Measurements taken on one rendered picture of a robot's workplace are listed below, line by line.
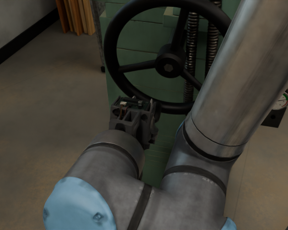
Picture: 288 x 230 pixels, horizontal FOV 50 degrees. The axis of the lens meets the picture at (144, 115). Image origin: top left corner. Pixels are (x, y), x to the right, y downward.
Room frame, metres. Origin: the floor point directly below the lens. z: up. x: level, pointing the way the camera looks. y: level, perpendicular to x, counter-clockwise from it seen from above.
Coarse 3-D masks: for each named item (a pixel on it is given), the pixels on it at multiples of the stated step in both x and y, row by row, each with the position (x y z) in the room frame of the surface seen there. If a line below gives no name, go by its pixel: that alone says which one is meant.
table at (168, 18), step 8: (96, 0) 0.76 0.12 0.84; (104, 0) 0.75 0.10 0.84; (112, 0) 0.75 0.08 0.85; (120, 0) 0.74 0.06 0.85; (128, 0) 0.74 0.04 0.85; (168, 8) 0.65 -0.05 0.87; (168, 16) 0.62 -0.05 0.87; (176, 16) 0.61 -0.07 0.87; (168, 24) 0.62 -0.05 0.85; (176, 24) 0.61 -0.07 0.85; (200, 24) 0.60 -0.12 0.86
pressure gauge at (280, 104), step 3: (285, 93) 0.58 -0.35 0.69; (282, 96) 0.58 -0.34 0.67; (285, 96) 0.58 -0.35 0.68; (279, 99) 0.58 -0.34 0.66; (282, 99) 0.58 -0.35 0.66; (279, 102) 0.58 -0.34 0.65; (282, 102) 0.58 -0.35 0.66; (285, 102) 0.58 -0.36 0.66; (276, 105) 0.58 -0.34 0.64; (279, 105) 0.58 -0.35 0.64; (282, 105) 0.58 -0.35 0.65; (285, 105) 0.58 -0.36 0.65; (273, 108) 0.58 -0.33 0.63; (276, 108) 0.58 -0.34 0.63; (279, 108) 0.58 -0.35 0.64; (282, 108) 0.58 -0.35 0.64
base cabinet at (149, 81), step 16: (112, 80) 0.75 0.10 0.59; (144, 80) 0.73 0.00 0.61; (160, 80) 0.72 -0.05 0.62; (176, 80) 0.71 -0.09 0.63; (112, 96) 0.75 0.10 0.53; (160, 96) 0.71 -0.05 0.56; (176, 96) 0.70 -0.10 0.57; (160, 128) 0.71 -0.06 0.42; (176, 128) 0.70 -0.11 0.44; (160, 144) 0.71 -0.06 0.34; (160, 160) 0.71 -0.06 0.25; (144, 176) 0.73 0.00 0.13; (160, 176) 0.71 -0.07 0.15
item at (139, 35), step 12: (108, 24) 0.75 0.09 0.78; (132, 24) 0.74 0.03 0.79; (144, 24) 0.73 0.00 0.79; (156, 24) 0.72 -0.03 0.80; (120, 36) 0.74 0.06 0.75; (132, 36) 0.74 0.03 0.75; (144, 36) 0.73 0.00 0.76; (156, 36) 0.72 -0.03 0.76; (168, 36) 0.71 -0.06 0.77; (204, 36) 0.69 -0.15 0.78; (132, 48) 0.74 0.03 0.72; (144, 48) 0.73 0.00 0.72; (156, 48) 0.72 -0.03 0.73; (204, 48) 0.69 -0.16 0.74
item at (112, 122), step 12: (120, 96) 0.43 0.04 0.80; (120, 108) 0.38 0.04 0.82; (132, 108) 0.39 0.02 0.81; (144, 108) 0.39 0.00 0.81; (120, 120) 0.34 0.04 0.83; (132, 120) 0.37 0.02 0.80; (144, 120) 0.37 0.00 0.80; (132, 132) 0.32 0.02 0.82; (144, 132) 0.36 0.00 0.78; (144, 144) 0.36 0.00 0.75
